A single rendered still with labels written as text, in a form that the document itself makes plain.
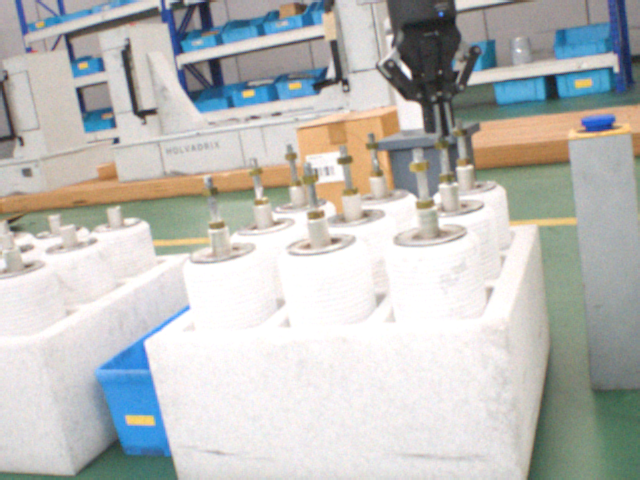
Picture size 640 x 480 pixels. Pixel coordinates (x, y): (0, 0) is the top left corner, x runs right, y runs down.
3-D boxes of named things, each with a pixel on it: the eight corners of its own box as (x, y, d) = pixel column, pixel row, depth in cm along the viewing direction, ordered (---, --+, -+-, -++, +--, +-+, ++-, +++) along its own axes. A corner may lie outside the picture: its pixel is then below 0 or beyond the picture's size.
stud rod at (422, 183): (432, 221, 76) (421, 147, 75) (433, 223, 75) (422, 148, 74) (422, 223, 76) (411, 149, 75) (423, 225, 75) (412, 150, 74)
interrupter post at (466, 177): (460, 195, 96) (456, 169, 96) (457, 192, 99) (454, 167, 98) (478, 192, 96) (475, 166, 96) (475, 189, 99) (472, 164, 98)
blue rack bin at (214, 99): (225, 108, 701) (221, 85, 697) (259, 102, 683) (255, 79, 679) (193, 115, 659) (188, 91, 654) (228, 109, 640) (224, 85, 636)
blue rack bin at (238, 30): (252, 42, 667) (248, 19, 663) (289, 35, 649) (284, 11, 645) (220, 45, 624) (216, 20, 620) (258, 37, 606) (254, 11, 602)
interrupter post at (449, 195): (437, 213, 88) (433, 186, 87) (454, 209, 89) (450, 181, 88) (449, 216, 85) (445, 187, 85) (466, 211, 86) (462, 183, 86)
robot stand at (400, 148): (427, 285, 145) (404, 130, 139) (501, 283, 138) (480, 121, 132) (398, 311, 133) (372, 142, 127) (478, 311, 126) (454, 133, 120)
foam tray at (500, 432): (301, 353, 121) (280, 245, 117) (550, 344, 107) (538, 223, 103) (179, 485, 86) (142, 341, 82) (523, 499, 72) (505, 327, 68)
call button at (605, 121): (582, 133, 89) (580, 116, 88) (616, 129, 87) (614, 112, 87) (581, 137, 85) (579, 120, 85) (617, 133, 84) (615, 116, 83)
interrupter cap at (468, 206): (407, 216, 89) (406, 210, 89) (460, 202, 92) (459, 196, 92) (442, 223, 82) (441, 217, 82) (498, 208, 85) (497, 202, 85)
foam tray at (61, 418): (36, 359, 140) (11, 269, 137) (214, 355, 127) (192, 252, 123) (-137, 465, 105) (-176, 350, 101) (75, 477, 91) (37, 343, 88)
